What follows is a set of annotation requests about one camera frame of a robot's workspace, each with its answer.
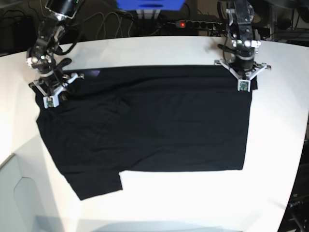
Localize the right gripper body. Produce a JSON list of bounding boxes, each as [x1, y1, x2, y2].
[[29, 71, 84, 102]]

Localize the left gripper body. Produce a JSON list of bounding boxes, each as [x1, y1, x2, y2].
[[214, 55, 271, 81]]

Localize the black T-shirt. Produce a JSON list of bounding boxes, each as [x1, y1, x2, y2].
[[35, 66, 253, 200]]

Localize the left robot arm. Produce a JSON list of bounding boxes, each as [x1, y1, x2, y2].
[[215, 0, 271, 85]]

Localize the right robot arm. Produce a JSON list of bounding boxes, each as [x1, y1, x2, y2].
[[26, 0, 84, 108]]

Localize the black power strip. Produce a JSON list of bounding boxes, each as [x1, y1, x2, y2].
[[172, 20, 225, 31]]

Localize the blue plastic bin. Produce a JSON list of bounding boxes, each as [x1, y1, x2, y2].
[[116, 0, 186, 11]]

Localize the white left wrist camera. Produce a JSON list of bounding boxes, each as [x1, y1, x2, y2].
[[238, 79, 251, 92]]

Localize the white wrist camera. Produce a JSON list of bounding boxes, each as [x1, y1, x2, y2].
[[238, 79, 251, 92], [43, 96, 59, 109]]

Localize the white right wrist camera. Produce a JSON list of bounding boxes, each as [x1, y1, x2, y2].
[[43, 96, 59, 109]]

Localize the tangled black cables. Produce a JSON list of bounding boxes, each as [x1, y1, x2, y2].
[[72, 9, 136, 39]]

